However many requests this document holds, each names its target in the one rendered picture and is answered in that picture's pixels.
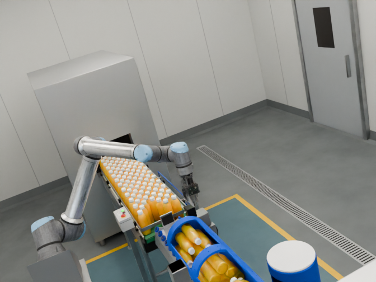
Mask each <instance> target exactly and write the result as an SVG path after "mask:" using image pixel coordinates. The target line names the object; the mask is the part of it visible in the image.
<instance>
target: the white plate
mask: <svg viewBox="0 0 376 282"><path fill-rule="evenodd" d="M315 258H316V254H315V251H314V249H313V247H312V246H310V245H309V244H307V243H305V242H302V241H285V242H281V243H278V244H276V245H275V246H274V247H272V248H271V249H270V251H269V252H268V254H267V261H268V264H269V265H270V266H271V267H272V268H273V269H275V270H277V271H281V272H298V271H302V270H304V269H306V268H308V267H309V266H311V264H313V262H314V260H315Z"/></svg>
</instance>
